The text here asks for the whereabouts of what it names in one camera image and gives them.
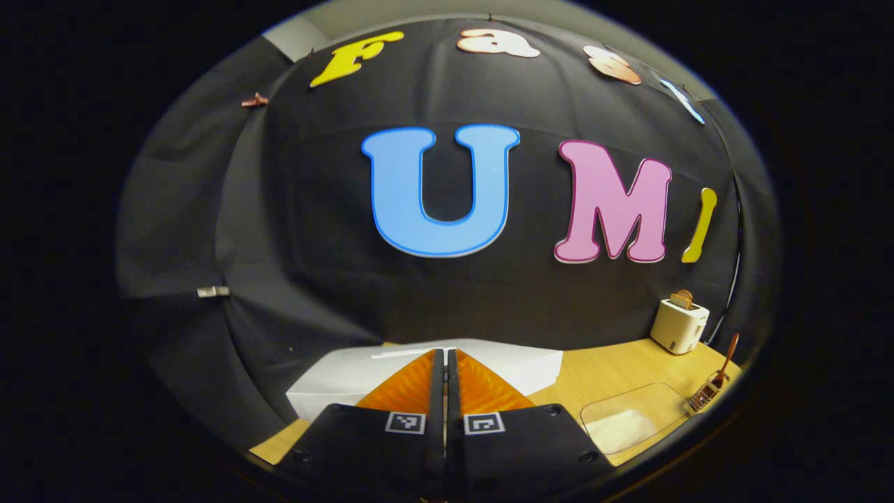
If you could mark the toasted bread slice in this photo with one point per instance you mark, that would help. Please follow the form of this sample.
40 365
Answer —
682 300

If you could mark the brown wooden spoon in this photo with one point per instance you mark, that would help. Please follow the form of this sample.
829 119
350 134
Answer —
728 353

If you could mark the clear glass container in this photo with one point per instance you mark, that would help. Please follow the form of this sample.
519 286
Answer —
649 409

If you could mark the white rice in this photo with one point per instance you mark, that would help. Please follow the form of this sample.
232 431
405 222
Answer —
621 429

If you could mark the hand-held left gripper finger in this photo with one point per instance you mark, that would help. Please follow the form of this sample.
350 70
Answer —
436 433
454 433

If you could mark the white rice cooker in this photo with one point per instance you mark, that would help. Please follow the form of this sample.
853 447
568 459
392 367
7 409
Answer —
335 381

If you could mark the white toaster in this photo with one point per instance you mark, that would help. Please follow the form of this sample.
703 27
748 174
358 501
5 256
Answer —
677 328

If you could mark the black backdrop cloth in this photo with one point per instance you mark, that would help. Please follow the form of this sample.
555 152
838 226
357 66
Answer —
314 244

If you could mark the silver metal clip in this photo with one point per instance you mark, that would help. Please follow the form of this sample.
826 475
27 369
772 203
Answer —
213 291

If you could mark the copper metal clip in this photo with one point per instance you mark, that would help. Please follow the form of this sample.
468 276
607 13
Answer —
255 101

